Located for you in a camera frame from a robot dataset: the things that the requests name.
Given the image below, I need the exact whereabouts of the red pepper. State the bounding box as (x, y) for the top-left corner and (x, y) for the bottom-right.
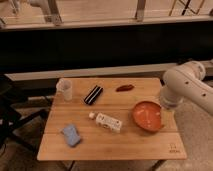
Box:
(116, 84), (134, 92)

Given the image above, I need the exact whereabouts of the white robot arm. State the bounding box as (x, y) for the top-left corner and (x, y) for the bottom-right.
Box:
(159, 61), (213, 116)

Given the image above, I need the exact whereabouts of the orange ceramic bowl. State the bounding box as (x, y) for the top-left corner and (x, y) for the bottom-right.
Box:
(132, 101), (162, 132)

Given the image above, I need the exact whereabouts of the black striped case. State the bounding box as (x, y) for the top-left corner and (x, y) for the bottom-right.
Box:
(84, 86), (103, 105)

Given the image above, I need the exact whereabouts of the wooden folding table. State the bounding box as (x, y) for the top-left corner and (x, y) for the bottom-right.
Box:
(37, 78), (187, 161)

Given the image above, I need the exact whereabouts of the clear plastic cup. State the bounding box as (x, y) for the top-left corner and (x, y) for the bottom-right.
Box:
(56, 78), (72, 101)

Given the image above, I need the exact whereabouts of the blue sponge cloth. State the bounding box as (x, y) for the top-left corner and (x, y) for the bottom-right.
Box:
(62, 124), (81, 147)

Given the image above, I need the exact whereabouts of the black chair base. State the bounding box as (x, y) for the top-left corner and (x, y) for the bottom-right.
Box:
(0, 74), (48, 152)

